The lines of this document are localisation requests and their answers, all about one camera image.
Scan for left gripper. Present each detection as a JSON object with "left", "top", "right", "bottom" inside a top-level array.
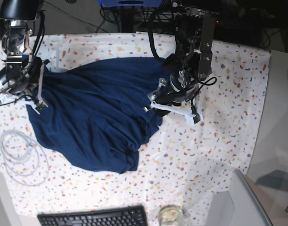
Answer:
[{"left": 143, "top": 70, "right": 204, "bottom": 129}]

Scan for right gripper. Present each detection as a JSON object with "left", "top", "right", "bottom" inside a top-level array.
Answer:
[{"left": 0, "top": 70, "right": 39, "bottom": 100}]

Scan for blue t-shirt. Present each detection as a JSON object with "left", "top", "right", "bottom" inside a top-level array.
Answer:
[{"left": 27, "top": 57, "right": 170, "bottom": 174}]

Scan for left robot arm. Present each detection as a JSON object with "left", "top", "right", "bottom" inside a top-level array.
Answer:
[{"left": 144, "top": 5, "right": 217, "bottom": 127}]

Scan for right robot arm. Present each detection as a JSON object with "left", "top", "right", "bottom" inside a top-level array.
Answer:
[{"left": 0, "top": 0, "right": 45, "bottom": 99}]

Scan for terrazzo patterned tablecloth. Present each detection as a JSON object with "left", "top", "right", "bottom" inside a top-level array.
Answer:
[{"left": 0, "top": 41, "right": 272, "bottom": 226}]

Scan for glass jar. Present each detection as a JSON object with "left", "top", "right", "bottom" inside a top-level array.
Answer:
[{"left": 158, "top": 205, "right": 184, "bottom": 226}]

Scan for blue box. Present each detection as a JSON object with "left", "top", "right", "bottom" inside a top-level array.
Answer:
[{"left": 97, "top": 0, "right": 170, "bottom": 7}]

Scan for black keyboard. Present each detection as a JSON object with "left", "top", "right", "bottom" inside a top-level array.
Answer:
[{"left": 37, "top": 205, "right": 148, "bottom": 226}]

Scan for coiled white cable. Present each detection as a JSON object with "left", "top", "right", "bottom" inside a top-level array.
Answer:
[{"left": 0, "top": 129, "right": 50, "bottom": 186}]

